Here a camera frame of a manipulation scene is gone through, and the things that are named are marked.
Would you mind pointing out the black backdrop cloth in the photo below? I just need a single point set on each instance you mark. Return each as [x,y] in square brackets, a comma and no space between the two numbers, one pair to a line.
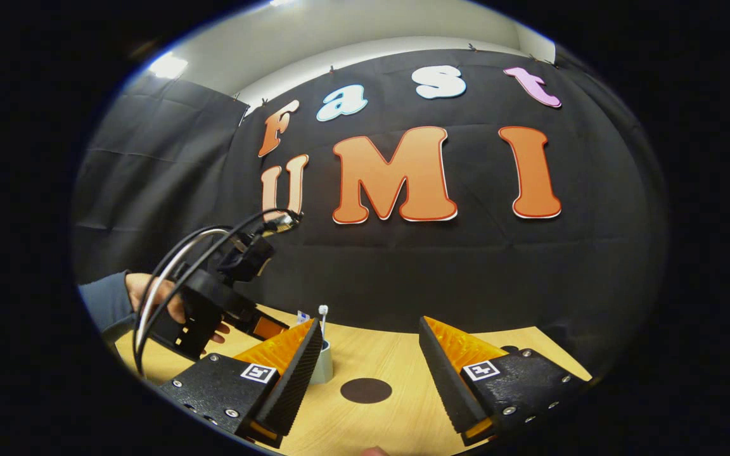
[435,272]

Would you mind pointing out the dark brown round coaster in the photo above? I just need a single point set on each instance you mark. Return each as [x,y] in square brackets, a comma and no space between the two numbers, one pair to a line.
[365,391]

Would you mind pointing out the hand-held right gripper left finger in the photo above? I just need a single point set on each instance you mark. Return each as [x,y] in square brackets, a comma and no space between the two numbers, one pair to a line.
[292,386]

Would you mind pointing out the light blue cup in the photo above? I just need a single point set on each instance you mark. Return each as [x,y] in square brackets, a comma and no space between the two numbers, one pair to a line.
[325,367]

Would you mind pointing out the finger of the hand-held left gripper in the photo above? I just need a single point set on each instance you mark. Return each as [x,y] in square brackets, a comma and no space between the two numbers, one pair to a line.
[267,328]

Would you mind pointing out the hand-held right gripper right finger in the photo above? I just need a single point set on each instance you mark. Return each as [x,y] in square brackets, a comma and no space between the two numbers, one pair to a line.
[447,386]

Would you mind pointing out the wooden desktop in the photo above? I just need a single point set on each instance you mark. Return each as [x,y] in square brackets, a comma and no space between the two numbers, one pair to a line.
[397,424]

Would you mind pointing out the ceiling light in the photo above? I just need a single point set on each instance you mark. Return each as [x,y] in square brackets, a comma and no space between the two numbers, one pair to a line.
[168,65]

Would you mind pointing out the white toothbrush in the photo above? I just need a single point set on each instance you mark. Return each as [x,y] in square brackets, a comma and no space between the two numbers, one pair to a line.
[323,310]

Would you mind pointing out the white toothpaste tube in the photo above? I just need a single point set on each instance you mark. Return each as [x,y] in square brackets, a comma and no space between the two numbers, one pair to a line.
[303,315]

